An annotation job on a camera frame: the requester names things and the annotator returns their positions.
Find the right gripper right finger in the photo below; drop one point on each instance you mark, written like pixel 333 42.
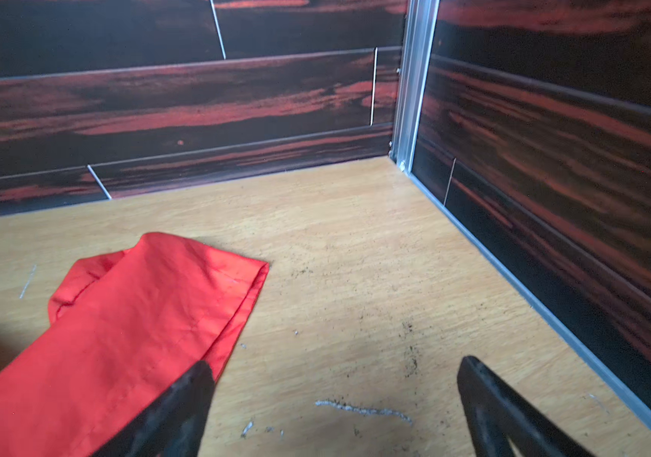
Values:
pixel 502 422

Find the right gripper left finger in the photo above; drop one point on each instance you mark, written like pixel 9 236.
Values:
pixel 174 424

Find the colourful rainbow kids jacket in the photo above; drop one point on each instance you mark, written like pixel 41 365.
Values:
pixel 124 327

